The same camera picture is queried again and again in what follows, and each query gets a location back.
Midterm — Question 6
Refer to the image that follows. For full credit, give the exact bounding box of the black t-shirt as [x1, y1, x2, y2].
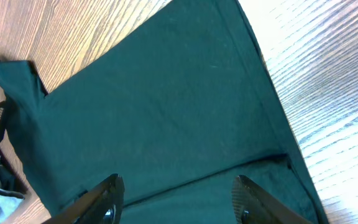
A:
[0, 0, 328, 223]

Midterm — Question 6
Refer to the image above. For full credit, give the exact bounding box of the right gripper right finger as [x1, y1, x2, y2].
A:
[231, 175, 310, 224]

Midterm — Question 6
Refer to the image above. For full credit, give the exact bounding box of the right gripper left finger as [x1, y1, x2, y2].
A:
[43, 174, 125, 224]

